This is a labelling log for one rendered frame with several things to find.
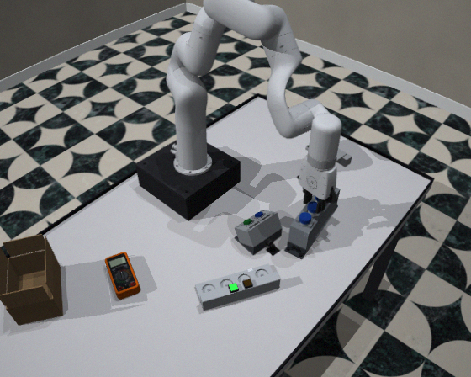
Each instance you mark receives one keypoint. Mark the brown cardboard box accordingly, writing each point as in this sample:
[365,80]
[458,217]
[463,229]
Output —
[28,304]

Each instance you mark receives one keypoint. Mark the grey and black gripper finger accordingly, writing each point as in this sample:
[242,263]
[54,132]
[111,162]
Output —
[307,196]
[321,204]

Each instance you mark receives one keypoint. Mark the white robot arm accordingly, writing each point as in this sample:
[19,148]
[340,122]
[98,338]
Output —
[197,50]

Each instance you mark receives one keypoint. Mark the grey button panel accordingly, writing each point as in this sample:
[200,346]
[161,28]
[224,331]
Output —
[258,231]

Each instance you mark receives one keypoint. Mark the black table edge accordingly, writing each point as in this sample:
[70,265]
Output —
[350,285]

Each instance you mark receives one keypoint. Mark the orange digital multimeter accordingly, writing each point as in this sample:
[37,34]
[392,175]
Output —
[122,275]

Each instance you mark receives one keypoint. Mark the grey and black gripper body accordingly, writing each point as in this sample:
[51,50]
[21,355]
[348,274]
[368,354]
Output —
[317,181]

